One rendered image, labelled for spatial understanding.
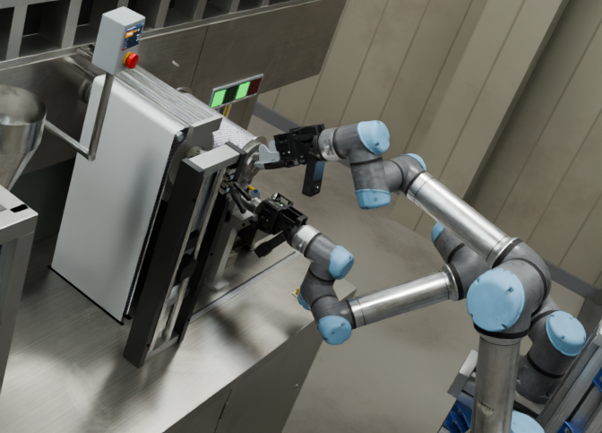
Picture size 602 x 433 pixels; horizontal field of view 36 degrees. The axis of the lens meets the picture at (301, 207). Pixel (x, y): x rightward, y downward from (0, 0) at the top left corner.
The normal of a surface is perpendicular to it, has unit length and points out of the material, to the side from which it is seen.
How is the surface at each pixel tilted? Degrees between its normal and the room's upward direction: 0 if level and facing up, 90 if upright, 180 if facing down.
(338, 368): 0
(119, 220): 90
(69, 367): 0
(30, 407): 0
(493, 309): 83
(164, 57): 90
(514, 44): 90
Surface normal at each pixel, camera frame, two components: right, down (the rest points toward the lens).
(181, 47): 0.78, 0.52
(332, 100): -0.43, 0.36
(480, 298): -0.63, 0.10
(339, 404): 0.32, -0.80
